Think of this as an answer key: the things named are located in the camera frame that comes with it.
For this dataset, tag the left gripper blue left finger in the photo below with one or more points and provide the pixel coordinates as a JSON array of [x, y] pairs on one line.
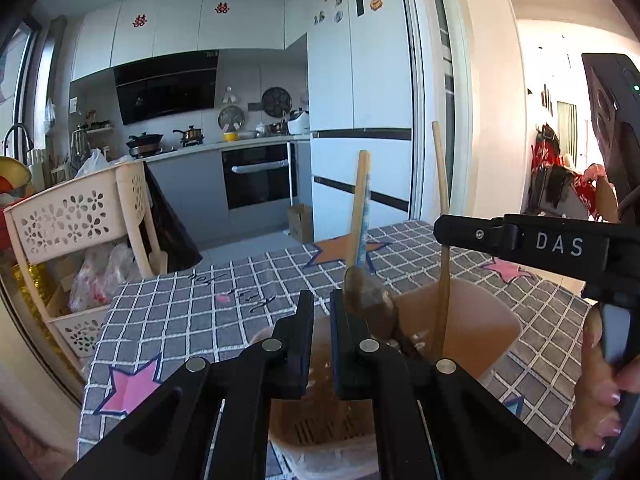
[[206, 420]]

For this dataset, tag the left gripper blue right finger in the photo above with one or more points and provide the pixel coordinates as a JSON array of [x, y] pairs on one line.
[[433, 421]]

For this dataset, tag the chrome kitchen faucet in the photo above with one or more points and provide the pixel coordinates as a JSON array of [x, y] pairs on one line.
[[18, 143]]

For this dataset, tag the right human hand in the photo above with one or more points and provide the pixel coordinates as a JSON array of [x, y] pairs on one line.
[[599, 390]]

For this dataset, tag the white plastic utensil holder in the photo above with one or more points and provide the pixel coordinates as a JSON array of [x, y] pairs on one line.
[[323, 437]]

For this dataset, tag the grey checked tablecloth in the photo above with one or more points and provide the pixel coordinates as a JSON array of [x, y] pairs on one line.
[[215, 309]]

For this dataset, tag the cardboard box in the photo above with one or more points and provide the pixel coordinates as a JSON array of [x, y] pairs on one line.
[[300, 223]]

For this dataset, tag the cream plastic storage trolley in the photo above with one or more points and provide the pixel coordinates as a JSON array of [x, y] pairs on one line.
[[75, 215]]

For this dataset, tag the black built-in oven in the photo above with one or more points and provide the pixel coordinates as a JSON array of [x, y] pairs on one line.
[[261, 174]]

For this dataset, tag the black wok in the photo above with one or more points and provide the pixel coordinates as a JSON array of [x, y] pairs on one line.
[[144, 145]]

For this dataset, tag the white plastic bag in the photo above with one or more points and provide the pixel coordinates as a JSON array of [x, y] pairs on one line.
[[97, 162]]

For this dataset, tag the golden cooking pot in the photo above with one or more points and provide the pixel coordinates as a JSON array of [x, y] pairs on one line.
[[191, 136]]

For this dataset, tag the white refrigerator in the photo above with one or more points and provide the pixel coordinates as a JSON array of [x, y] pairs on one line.
[[360, 99]]

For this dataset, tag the black round baking pan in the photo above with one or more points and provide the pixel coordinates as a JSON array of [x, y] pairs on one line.
[[276, 102]]

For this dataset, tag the black range hood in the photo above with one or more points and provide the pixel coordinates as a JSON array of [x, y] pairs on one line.
[[166, 85]]

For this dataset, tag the white upper cabinets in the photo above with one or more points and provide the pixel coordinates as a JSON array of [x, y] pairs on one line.
[[126, 31]]

